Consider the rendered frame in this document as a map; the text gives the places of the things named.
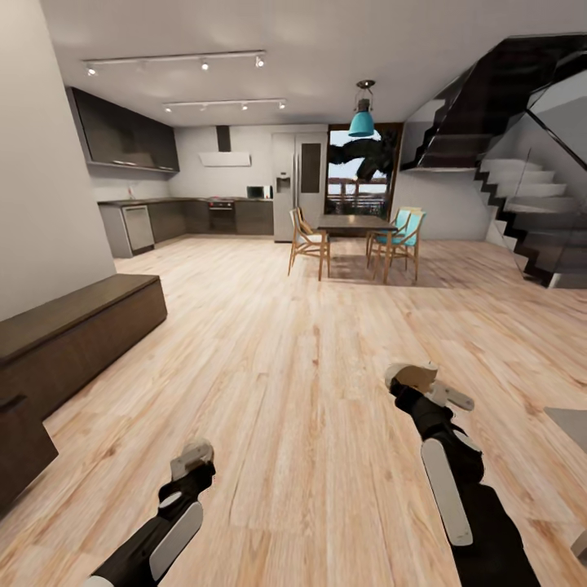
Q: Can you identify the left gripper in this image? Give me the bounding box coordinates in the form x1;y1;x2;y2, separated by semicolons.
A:
159;461;216;502

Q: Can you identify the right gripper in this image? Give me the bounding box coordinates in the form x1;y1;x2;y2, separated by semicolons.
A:
390;377;454;428

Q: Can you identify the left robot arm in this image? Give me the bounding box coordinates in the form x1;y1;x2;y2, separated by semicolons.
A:
78;444;216;587

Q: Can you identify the pillar candle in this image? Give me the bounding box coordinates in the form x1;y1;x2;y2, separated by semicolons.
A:
384;363;433;394
420;360;439;382
182;439;214;470

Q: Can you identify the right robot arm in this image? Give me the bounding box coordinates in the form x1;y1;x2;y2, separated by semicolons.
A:
390;377;541;587

